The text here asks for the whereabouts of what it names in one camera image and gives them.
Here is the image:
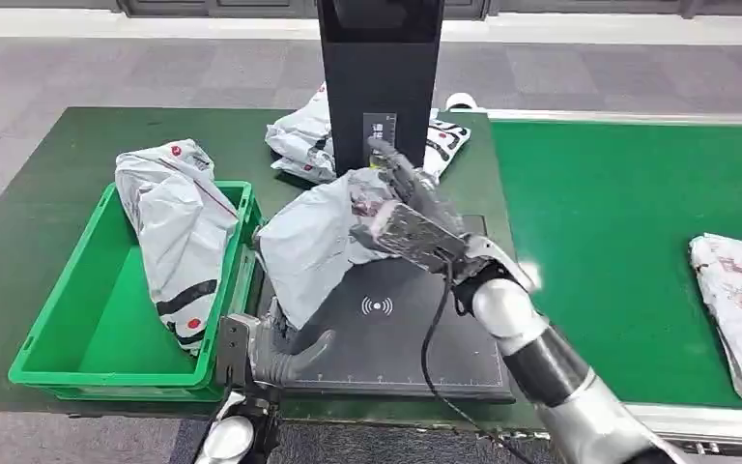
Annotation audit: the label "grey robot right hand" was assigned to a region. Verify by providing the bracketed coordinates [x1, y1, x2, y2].
[348, 135, 474, 276]

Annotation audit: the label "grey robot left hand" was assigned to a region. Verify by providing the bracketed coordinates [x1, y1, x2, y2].
[252, 299, 338, 388]

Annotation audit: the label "grey parcel bag reddish print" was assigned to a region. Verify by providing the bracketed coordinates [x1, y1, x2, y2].
[254, 167, 406, 332]

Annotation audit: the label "grey parcel bag black strokes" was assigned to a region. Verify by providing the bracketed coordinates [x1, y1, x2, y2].
[114, 137, 242, 358]

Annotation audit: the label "black scale pad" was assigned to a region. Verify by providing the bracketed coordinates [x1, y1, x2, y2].
[255, 214, 517, 404]

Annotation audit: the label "white parcel bag black print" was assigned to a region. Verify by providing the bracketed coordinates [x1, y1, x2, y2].
[264, 81, 473, 187]

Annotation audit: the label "black scanner stand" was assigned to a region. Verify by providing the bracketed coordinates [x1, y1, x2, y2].
[316, 0, 446, 178]

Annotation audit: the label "green plastic crate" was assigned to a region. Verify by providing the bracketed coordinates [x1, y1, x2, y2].
[8, 180, 266, 404]

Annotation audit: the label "green conveyor belt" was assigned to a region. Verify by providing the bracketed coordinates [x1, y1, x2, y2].
[490, 119, 742, 412]

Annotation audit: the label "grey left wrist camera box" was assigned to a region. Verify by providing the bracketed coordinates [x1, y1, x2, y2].
[215, 312, 261, 390]

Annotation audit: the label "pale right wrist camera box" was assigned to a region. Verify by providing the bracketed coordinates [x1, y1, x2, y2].
[464, 235, 543, 293]

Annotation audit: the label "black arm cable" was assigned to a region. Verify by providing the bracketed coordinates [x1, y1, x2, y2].
[419, 261, 536, 464]

